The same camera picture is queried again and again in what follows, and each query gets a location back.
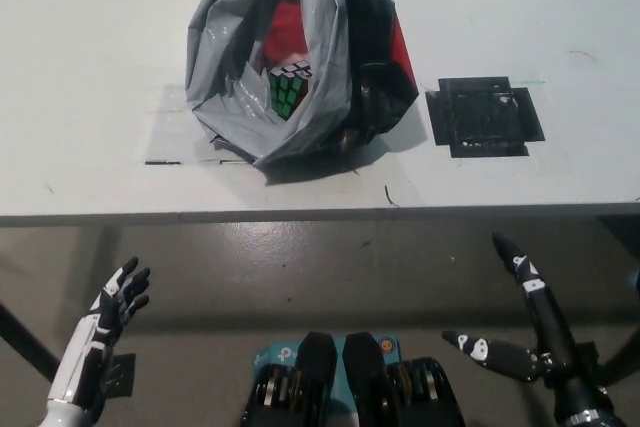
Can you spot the red cloth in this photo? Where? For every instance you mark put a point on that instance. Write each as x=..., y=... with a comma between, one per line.
x=285, y=29

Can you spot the teal printed torso box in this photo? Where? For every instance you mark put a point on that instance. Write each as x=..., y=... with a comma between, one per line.
x=272, y=352

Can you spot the grey black plastic bag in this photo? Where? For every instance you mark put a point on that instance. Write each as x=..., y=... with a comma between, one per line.
x=325, y=97

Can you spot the clear tape patch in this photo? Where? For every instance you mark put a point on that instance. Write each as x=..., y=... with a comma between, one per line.
x=170, y=132

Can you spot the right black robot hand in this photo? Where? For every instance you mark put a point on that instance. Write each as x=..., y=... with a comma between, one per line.
x=560, y=357

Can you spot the small black thread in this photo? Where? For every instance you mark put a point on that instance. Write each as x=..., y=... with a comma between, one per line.
x=389, y=194

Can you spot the black table leg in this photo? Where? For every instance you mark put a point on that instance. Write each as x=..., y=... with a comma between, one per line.
x=25, y=337

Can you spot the rubik's cube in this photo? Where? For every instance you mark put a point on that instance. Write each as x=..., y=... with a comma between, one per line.
x=287, y=94

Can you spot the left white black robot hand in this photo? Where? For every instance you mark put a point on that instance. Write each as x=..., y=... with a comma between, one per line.
x=85, y=347

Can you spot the thin black tape strip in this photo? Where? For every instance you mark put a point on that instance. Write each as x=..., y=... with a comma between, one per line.
x=162, y=162

